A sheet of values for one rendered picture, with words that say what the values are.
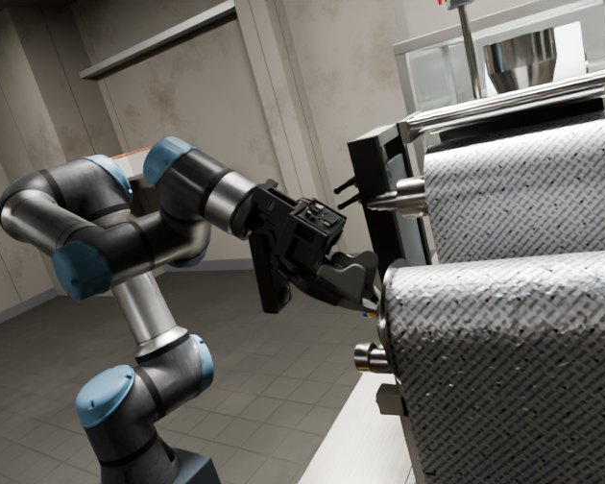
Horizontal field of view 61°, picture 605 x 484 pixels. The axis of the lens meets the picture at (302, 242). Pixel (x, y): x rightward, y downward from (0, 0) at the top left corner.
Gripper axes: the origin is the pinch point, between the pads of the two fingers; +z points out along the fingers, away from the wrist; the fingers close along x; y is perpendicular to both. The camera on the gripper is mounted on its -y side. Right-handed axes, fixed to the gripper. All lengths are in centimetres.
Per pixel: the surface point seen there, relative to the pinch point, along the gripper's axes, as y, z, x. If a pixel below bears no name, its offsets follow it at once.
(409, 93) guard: 5, -25, 94
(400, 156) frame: 6.0, -11.1, 38.3
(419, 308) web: 7.4, 4.4, -6.7
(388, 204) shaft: 3.7, -7.0, 21.7
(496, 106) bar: 23.9, -0.4, 22.0
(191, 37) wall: -98, -280, 362
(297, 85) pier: -82, -155, 336
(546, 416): 5.5, 20.0, -8.1
